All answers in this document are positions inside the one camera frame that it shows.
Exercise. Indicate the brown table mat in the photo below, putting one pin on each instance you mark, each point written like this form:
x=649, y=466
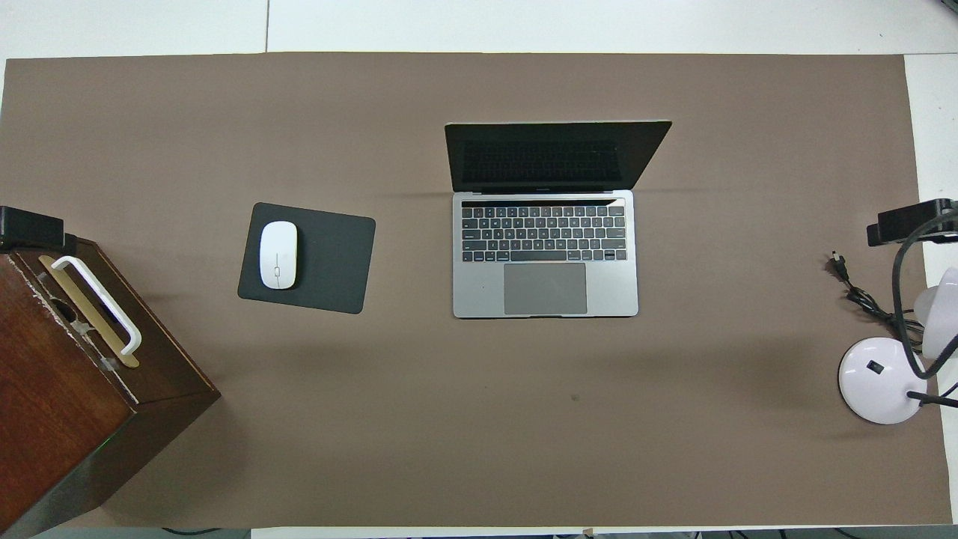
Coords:
x=449, y=419

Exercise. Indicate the brown wooden box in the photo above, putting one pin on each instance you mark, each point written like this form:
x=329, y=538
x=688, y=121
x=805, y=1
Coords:
x=67, y=419

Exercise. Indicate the white desk lamp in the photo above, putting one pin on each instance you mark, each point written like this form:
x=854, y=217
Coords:
x=876, y=385

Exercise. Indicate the silver laptop computer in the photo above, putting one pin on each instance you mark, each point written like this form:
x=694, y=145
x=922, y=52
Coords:
x=546, y=288

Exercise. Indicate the white computer mouse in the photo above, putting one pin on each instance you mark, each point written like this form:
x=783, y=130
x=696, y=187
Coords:
x=278, y=254

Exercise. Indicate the black mouse pad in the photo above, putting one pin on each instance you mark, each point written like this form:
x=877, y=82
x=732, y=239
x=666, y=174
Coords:
x=333, y=262

